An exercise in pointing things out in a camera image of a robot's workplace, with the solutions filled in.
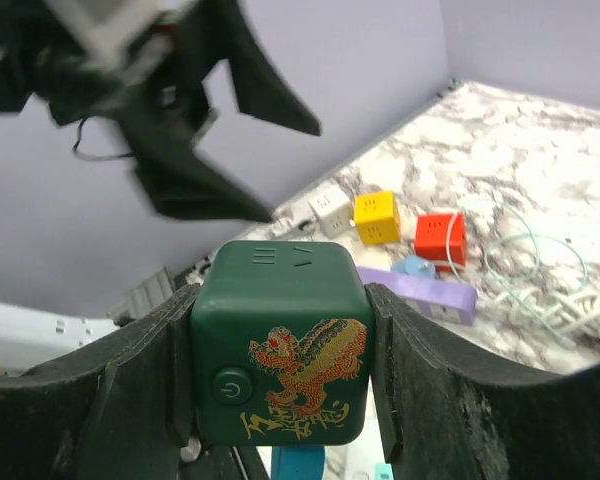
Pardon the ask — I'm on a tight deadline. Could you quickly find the yellow cube socket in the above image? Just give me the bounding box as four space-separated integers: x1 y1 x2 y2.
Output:
353 191 402 246

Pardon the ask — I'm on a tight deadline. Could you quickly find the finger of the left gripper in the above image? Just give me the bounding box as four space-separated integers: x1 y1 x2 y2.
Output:
132 144 272 223
227 1 322 136

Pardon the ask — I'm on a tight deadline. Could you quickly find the white coiled cable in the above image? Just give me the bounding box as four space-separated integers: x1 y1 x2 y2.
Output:
489 287 600 351

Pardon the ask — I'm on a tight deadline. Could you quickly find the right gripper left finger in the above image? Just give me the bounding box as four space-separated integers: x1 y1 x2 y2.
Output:
0 285 198 479

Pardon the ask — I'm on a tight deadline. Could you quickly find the purple usb power strip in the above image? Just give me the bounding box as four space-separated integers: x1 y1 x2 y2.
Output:
357 267 477 326

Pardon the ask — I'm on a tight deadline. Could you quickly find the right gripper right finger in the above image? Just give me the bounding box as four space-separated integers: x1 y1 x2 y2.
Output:
366 284 600 479

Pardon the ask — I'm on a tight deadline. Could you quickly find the white tiger cube adapter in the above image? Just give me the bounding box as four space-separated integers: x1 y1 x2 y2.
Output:
309 185 353 239

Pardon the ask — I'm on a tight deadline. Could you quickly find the dark green cube socket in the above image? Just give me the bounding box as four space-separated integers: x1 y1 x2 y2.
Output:
191 240 374 446

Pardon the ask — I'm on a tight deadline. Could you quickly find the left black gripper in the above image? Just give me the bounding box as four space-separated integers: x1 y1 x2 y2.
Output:
0 1 200 165

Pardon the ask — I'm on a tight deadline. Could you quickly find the mint green usb cable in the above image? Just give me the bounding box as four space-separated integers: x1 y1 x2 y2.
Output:
444 197 589 311

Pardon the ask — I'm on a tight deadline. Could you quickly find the red cube socket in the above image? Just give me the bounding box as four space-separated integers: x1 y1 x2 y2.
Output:
414 213 467 267

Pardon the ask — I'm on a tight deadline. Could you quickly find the light blue usb charger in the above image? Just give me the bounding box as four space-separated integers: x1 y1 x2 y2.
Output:
391 255 436 279

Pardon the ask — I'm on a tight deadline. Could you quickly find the blue cube socket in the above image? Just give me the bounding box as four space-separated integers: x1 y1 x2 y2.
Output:
270 446 326 480

